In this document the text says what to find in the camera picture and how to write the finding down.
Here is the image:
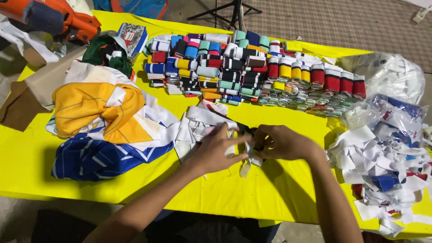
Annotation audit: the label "blue bag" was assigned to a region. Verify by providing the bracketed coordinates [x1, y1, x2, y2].
[93, 0, 169, 20]

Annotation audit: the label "pile of striped collar rolls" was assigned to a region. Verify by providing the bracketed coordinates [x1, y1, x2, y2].
[144, 30, 367, 118]

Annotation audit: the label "blue striped fabric panel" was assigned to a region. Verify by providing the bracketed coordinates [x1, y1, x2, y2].
[51, 126, 175, 182]

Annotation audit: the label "black scissors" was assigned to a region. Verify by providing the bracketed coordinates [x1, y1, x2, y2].
[236, 122, 265, 151]

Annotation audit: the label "heap of white fabric scraps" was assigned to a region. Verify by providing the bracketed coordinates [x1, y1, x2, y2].
[325, 125, 432, 237]

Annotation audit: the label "orange cloth cutting machine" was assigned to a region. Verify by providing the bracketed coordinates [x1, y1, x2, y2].
[0, 0, 102, 44]

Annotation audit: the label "green fabric piece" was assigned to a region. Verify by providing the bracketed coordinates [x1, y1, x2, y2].
[82, 34, 134, 79]

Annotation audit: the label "person's left hand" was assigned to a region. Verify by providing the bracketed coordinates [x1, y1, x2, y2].
[192, 123, 252, 175]

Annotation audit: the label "plaid floor mat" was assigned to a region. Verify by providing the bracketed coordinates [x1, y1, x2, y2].
[216, 0, 432, 73]

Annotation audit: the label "yellow orange fabric panel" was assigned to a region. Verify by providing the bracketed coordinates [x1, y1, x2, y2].
[52, 82, 163, 144]

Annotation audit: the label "white cloth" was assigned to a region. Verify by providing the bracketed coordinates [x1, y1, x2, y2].
[0, 20, 60, 65]

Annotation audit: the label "yellow table cloth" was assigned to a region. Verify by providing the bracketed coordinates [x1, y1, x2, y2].
[0, 10, 432, 239]

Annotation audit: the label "person's right hand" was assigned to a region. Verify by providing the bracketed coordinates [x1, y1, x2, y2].
[253, 124, 320, 161]

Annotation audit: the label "white printed fabric panel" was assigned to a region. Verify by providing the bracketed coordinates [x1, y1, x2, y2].
[45, 61, 180, 151]

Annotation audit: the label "person's dark clothing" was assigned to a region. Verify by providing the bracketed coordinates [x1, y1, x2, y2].
[32, 209, 281, 243]

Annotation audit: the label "white power strip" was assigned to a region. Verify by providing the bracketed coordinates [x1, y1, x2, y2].
[411, 5, 432, 24]

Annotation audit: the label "stack of white fabric pieces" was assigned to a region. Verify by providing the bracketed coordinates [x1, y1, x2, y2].
[175, 99, 238, 163]

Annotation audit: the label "white fabric strip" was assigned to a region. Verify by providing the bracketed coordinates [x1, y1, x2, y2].
[224, 122, 264, 178]

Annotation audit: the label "clear bag of printed pieces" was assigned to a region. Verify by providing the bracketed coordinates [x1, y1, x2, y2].
[341, 94, 430, 151]

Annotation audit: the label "clear bag of white pieces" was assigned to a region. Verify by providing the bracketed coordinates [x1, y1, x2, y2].
[340, 52, 426, 106]

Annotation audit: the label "black tripod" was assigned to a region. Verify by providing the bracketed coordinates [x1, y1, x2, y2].
[196, 0, 263, 31]

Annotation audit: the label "patterned notebook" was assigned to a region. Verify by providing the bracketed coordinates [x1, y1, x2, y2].
[117, 22, 149, 59]

